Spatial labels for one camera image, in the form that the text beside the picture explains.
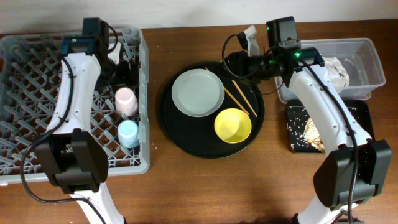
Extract pink cup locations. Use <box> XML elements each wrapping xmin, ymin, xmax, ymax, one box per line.
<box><xmin>115</xmin><ymin>87</ymin><xmax>138</xmax><ymax>116</ymax></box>

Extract light blue cup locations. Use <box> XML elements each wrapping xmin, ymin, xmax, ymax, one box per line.
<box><xmin>118</xmin><ymin>120</ymin><xmax>139</xmax><ymax>148</ymax></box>

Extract yellow bowl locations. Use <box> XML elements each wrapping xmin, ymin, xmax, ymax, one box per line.
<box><xmin>214</xmin><ymin>108</ymin><xmax>252</xmax><ymax>144</ymax></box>

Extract white napkin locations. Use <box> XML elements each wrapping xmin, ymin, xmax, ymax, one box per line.
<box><xmin>323</xmin><ymin>57</ymin><xmax>350</xmax><ymax>93</ymax></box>

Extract food scraps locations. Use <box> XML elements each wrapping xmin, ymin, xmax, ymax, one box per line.
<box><xmin>304</xmin><ymin>118</ymin><xmax>325</xmax><ymax>153</ymax></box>

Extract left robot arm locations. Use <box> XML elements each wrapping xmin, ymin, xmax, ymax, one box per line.
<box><xmin>20</xmin><ymin>17</ymin><xmax>139</xmax><ymax>223</ymax></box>

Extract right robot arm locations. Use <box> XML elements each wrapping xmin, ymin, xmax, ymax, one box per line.
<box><xmin>221</xmin><ymin>16</ymin><xmax>392</xmax><ymax>223</ymax></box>

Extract grey dishwasher rack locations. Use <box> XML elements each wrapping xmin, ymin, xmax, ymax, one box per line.
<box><xmin>1</xmin><ymin>28</ymin><xmax>150</xmax><ymax>186</ymax></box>

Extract wooden chopstick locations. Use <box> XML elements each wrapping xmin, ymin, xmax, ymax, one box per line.
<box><xmin>216</xmin><ymin>74</ymin><xmax>249</xmax><ymax>116</ymax></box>
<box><xmin>232</xmin><ymin>80</ymin><xmax>257</xmax><ymax>117</ymax></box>

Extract grey plate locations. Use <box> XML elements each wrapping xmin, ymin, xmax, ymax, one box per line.
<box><xmin>172</xmin><ymin>68</ymin><xmax>224</xmax><ymax>118</ymax></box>

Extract black rectangular tray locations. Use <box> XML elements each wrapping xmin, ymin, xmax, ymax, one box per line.
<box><xmin>286</xmin><ymin>100</ymin><xmax>375</xmax><ymax>154</ymax></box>

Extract clear plastic bin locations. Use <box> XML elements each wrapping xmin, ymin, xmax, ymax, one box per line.
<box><xmin>274</xmin><ymin>38</ymin><xmax>386</xmax><ymax>104</ymax></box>

